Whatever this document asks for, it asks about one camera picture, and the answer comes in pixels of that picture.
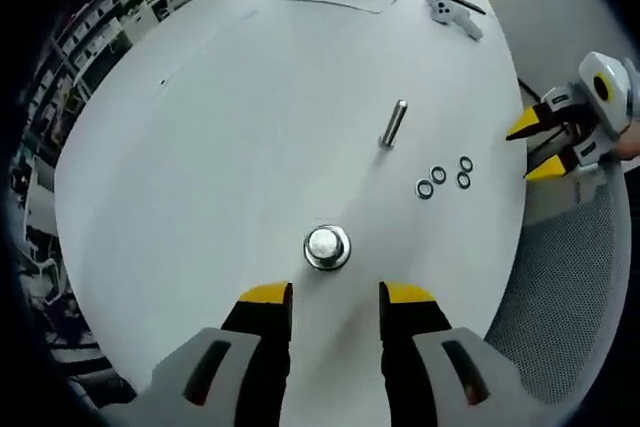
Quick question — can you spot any black pen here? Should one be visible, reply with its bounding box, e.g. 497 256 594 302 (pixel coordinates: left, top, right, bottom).
446 0 488 16

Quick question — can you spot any grey mesh office chair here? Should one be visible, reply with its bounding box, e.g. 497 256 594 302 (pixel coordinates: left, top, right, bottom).
482 166 632 406

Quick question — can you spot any shelving with white bins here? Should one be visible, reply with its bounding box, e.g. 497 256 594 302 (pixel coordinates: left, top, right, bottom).
22 0 126 158

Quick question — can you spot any person's right hand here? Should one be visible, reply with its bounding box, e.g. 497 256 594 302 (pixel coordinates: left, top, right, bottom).
607 136 640 163

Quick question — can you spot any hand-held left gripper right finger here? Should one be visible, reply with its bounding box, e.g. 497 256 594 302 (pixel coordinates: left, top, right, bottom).
378 280 551 427

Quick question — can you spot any large steel threaded stud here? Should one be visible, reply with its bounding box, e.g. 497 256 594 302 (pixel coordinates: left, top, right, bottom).
305 223 346 269

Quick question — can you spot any small steel threaded stud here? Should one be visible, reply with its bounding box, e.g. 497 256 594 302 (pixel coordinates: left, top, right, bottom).
378 98 409 151

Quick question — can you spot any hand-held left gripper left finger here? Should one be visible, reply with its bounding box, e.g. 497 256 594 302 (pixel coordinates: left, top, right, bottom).
102 280 295 427

